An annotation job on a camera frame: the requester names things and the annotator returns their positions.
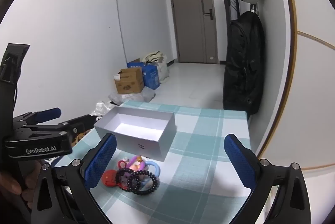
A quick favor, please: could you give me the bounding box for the silver plastic parcel bag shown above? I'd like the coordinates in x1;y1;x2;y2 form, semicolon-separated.
91;101;116;117

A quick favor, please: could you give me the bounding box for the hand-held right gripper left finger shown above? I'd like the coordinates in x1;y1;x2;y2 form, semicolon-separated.
31;133;117;224

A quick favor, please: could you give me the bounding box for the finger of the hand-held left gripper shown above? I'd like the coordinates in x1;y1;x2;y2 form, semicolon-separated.
13;108;61;127
58;114;96;147

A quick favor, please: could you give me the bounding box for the blue carton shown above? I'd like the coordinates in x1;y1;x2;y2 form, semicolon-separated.
143;64;161;90
127;58;144;69

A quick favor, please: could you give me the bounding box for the red round badge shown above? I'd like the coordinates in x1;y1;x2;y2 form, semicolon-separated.
102;170;118;186

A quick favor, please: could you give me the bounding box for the grey-brown door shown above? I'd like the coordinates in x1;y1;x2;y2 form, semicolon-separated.
167;0;219;65

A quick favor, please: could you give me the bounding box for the white cardboard box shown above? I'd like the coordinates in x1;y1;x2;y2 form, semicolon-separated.
94;106;176;162

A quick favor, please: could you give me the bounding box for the grey plastic parcel bag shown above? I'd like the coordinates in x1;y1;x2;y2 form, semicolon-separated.
108;89;156;106

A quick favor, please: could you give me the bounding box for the white cloth bag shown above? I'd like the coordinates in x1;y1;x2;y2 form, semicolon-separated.
141;51;170;84

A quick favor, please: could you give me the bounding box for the person's left hand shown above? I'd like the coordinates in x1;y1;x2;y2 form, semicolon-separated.
0;160;44;197

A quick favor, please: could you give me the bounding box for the black backpack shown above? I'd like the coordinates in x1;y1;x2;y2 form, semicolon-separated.
222;11;265;117

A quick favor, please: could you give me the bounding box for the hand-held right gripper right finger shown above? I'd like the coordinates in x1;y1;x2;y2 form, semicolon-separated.
224;133;318;224

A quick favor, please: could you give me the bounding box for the black coil hair tie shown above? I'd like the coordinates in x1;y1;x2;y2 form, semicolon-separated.
115;168;139;190
127;170;159;195

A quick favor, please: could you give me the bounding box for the brown cardboard box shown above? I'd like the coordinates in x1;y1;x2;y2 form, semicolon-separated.
113;67;145;95

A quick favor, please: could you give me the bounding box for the pink plastic bracelet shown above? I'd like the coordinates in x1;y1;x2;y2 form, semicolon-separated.
128;155;147;172

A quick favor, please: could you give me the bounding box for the teal checked tablecloth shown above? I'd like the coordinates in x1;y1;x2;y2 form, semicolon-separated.
52;101;258;224

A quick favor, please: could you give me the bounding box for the blue plastic bracelet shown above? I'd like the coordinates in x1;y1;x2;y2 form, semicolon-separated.
141;160;161;186

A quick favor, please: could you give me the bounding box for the thin wall cable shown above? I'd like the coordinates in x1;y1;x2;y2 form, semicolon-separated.
114;0;129;62

